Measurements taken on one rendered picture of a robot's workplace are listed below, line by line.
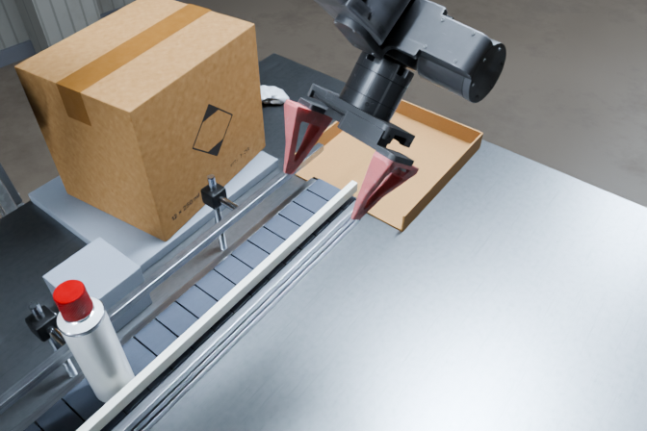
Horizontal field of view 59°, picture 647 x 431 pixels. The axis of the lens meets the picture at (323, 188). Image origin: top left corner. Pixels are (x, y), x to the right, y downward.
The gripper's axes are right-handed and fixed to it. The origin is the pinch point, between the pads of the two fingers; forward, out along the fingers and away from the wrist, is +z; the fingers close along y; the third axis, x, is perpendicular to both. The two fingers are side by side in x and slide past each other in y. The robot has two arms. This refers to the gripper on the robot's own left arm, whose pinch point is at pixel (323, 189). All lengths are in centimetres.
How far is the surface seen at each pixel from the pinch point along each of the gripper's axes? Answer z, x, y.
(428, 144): -6, 61, -18
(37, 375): 35.7, -9.6, -17.2
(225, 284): 24.9, 16.5, -17.2
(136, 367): 35.6, 3.2, -15.1
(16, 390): 37.2, -11.6, -17.2
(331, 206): 9.0, 30.4, -14.9
